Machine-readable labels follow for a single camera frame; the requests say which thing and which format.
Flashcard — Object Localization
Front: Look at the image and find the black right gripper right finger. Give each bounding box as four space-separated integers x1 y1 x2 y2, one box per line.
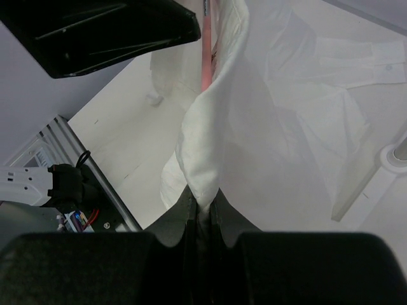
210 192 406 304

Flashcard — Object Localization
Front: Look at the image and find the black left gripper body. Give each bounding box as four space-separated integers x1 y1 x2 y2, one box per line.
1 0 201 79

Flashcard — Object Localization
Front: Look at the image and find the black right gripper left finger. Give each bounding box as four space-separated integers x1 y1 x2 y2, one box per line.
1 188 197 304

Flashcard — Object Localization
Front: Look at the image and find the red clothes hanger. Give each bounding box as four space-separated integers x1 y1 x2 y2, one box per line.
201 0 219 92

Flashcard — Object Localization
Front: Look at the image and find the white shirt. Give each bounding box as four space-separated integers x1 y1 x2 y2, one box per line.
151 1 406 222

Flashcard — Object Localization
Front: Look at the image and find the white metal clothes rack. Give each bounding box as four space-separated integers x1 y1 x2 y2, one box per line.
331 126 406 230

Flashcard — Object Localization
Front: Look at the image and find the aluminium rail frame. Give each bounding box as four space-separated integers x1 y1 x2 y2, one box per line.
1 116 142 236

